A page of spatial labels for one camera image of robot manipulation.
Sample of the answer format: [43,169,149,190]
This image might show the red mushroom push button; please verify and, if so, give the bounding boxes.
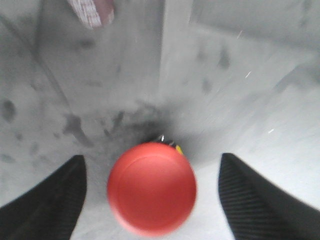
[106,134,197,237]

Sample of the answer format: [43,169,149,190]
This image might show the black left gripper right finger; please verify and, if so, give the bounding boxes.
[218,153,320,240]

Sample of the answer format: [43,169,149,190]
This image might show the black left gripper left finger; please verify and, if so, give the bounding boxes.
[0,155,87,240]

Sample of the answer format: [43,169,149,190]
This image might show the left brown capacitor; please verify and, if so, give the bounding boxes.
[67,0,115,29]

